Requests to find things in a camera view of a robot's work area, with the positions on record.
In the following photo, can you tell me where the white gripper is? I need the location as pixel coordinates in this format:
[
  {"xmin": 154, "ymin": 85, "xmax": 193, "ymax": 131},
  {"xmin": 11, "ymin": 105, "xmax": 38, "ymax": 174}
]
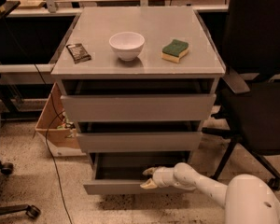
[{"xmin": 140, "ymin": 167, "xmax": 176, "ymax": 189}]

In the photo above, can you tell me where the grey bottom drawer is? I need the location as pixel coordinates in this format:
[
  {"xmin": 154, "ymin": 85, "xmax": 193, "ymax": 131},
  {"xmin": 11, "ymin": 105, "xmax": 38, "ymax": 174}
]
[{"xmin": 84, "ymin": 151, "xmax": 189, "ymax": 195}]

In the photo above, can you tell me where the grey drawer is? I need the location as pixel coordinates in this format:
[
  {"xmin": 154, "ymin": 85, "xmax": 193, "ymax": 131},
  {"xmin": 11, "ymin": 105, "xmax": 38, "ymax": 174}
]
[
  {"xmin": 59, "ymin": 79, "xmax": 216, "ymax": 122},
  {"xmin": 84, "ymin": 151, "xmax": 189, "ymax": 195},
  {"xmin": 77, "ymin": 121, "xmax": 202, "ymax": 152}
]

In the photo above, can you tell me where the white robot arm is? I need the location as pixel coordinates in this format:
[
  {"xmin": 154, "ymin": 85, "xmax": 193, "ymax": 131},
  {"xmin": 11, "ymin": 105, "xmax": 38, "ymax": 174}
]
[{"xmin": 140, "ymin": 162, "xmax": 280, "ymax": 224}]

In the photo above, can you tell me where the grey middle drawer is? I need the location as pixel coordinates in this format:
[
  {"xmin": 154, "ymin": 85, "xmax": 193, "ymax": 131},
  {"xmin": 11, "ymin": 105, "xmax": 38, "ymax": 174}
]
[{"xmin": 77, "ymin": 121, "xmax": 202, "ymax": 152}]

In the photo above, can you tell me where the grey top drawer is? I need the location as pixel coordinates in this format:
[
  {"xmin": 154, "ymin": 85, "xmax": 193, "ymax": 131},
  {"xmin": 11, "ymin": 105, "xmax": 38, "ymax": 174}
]
[{"xmin": 59, "ymin": 79, "xmax": 216, "ymax": 122}]

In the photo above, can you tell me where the grey drawer cabinet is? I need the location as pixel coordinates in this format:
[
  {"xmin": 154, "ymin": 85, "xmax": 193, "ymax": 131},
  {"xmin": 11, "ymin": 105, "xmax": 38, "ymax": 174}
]
[{"xmin": 50, "ymin": 6, "xmax": 227, "ymax": 170}]

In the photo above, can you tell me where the wooden box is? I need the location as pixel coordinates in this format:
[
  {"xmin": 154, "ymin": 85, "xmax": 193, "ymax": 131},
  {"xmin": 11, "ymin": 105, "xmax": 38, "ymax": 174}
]
[{"xmin": 35, "ymin": 84, "xmax": 83, "ymax": 157}]

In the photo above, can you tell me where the green yellow sponge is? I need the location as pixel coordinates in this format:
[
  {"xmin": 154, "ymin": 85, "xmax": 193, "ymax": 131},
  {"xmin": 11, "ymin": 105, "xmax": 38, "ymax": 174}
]
[{"xmin": 161, "ymin": 39, "xmax": 189, "ymax": 63}]

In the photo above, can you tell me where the white bowl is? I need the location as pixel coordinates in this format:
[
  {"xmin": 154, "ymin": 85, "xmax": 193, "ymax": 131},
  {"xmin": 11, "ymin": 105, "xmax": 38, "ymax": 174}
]
[{"xmin": 109, "ymin": 32, "xmax": 145, "ymax": 61}]

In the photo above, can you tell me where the dark snack packet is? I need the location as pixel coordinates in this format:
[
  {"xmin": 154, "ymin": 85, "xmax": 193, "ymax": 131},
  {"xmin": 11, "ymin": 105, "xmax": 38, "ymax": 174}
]
[{"xmin": 66, "ymin": 43, "xmax": 91, "ymax": 63}]

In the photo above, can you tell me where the black office chair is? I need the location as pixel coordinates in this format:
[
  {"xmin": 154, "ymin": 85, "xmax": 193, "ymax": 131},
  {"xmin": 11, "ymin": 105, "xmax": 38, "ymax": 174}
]
[{"xmin": 203, "ymin": 0, "xmax": 280, "ymax": 190}]

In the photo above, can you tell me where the black floor cable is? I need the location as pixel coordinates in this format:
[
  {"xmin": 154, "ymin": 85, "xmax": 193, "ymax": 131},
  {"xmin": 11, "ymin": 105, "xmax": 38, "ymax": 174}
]
[{"xmin": 0, "ymin": 0, "xmax": 73, "ymax": 224}]

